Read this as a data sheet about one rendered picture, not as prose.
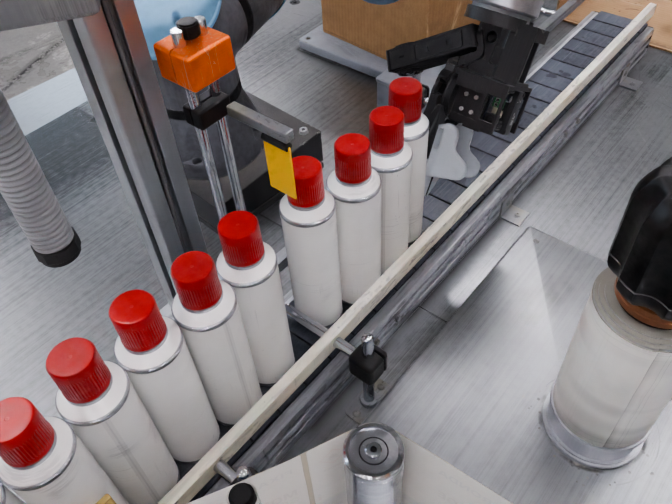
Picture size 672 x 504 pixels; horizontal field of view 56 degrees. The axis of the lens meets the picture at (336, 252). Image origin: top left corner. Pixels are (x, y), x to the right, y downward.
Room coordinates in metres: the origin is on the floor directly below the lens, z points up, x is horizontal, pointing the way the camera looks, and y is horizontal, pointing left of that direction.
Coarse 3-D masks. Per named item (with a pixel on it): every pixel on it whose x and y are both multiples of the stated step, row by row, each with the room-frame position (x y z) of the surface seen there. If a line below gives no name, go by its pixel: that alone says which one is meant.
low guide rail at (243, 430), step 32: (544, 128) 0.69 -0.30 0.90; (512, 160) 0.63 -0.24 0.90; (480, 192) 0.57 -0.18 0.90; (448, 224) 0.51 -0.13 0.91; (416, 256) 0.47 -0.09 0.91; (384, 288) 0.42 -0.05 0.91; (352, 320) 0.38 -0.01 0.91; (320, 352) 0.35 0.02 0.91; (288, 384) 0.31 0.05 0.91; (256, 416) 0.28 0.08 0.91; (224, 448) 0.25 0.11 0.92; (192, 480) 0.23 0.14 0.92
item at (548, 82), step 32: (608, 32) 0.96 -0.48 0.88; (640, 32) 0.96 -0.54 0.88; (544, 64) 0.88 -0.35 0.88; (576, 64) 0.87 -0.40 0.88; (608, 64) 0.87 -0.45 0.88; (544, 96) 0.79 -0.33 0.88; (576, 96) 0.79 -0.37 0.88; (480, 160) 0.66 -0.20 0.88; (448, 192) 0.60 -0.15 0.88; (288, 320) 0.41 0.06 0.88
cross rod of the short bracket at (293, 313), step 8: (288, 304) 0.41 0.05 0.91; (288, 312) 0.40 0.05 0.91; (296, 312) 0.40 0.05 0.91; (296, 320) 0.39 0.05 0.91; (304, 320) 0.39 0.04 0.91; (312, 320) 0.39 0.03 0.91; (312, 328) 0.38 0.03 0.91; (320, 328) 0.38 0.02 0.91; (320, 336) 0.37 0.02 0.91; (336, 344) 0.36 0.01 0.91; (344, 344) 0.36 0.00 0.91; (344, 352) 0.35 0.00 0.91
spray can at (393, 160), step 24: (384, 120) 0.48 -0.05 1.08; (384, 144) 0.47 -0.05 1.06; (384, 168) 0.46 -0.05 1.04; (408, 168) 0.47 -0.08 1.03; (384, 192) 0.46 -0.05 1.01; (408, 192) 0.47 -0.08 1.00; (384, 216) 0.46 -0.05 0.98; (408, 216) 0.48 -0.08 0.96; (384, 240) 0.46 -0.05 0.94; (384, 264) 0.46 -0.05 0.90
